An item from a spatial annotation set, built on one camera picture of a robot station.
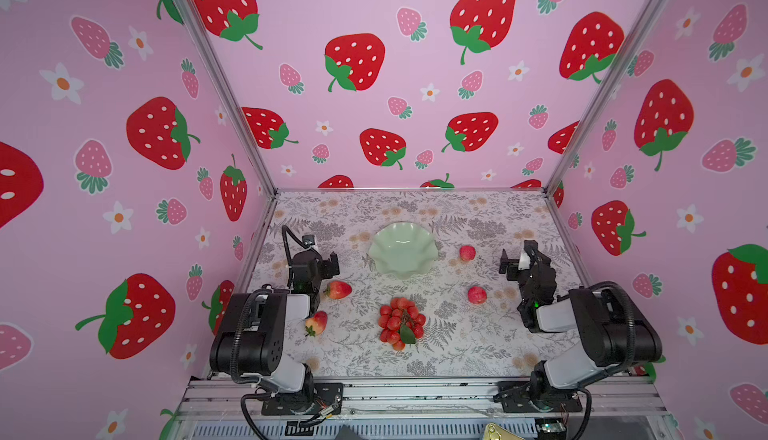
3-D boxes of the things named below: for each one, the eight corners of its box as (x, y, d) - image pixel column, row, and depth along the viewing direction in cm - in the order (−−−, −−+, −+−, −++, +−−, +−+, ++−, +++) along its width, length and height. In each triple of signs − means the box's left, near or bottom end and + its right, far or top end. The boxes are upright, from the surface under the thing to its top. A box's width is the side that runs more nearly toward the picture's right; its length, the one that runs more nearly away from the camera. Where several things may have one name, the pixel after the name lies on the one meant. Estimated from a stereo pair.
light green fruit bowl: (368, 279, 98) (367, 271, 94) (372, 230, 111) (371, 221, 107) (438, 279, 98) (440, 271, 94) (433, 230, 111) (434, 221, 107)
